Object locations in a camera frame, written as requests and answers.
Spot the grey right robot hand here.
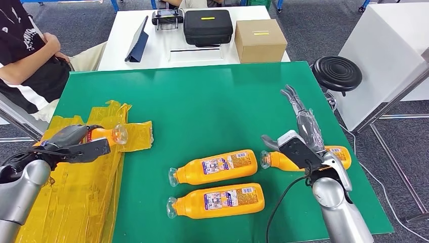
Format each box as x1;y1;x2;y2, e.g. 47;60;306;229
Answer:
261;84;327;154

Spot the person's hand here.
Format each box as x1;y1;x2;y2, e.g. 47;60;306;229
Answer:
42;32;63;53

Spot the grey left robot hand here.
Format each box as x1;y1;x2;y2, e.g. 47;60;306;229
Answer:
35;124;105;152

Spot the orange detergent bottle clear cap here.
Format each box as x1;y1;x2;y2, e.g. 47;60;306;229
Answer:
80;124;129;146
260;145;352;173
168;149;259;188
166;183;266;220

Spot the clear plastic film wrap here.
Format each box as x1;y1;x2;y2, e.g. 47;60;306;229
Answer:
296;109;324;151

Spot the person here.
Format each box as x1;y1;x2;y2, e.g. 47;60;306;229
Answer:
0;0;108;123
160;0;225;10

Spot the black round stool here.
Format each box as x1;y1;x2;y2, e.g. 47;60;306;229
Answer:
311;55;363;98

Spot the yellow taped plastic sheet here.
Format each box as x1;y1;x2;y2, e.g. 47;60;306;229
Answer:
15;100;154;243

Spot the blue folio tablet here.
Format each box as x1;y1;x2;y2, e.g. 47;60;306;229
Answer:
124;16;149;63

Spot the cardboard box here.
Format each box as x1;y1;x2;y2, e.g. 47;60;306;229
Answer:
234;19;288;64

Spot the white cabinet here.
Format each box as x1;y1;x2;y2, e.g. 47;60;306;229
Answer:
330;3;429;133

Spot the white table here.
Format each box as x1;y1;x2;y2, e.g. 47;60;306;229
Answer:
98;5;291;72

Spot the black remote controller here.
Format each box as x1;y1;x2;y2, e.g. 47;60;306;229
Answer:
151;9;185;31

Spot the green plastic crate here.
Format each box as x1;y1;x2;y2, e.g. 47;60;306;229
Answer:
246;0;272;11

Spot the black carrying case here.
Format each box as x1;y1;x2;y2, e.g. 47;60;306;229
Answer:
183;9;234;48

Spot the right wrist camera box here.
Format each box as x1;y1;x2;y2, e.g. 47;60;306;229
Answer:
277;130;325;171

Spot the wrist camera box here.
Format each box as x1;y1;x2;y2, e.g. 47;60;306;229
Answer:
57;137;112;165
277;130;325;171

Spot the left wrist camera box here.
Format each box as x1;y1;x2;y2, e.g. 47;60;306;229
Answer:
57;137;112;165

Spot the silver metal frame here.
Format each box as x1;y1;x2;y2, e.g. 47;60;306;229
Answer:
0;92;49;143
354;47;429;225

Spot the white cable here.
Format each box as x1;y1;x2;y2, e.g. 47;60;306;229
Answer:
338;122;429;243

